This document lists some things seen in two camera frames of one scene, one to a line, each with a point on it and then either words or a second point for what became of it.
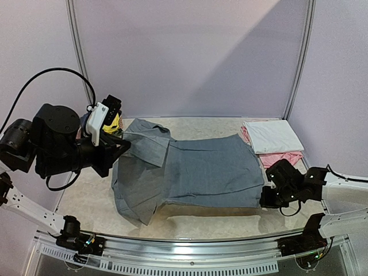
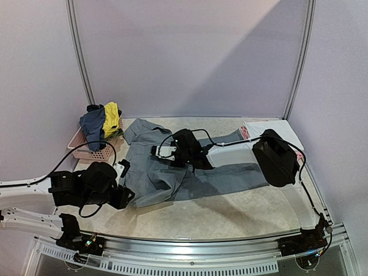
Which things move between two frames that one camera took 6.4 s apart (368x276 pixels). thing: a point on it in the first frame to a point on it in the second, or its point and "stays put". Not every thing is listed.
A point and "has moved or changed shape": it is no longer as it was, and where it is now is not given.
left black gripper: (107, 152) to (122, 201)
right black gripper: (270, 197) to (178, 151)
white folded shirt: (270, 136) stays put
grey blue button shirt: (156, 169) has moved or changed shape
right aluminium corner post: (304, 50) stays put
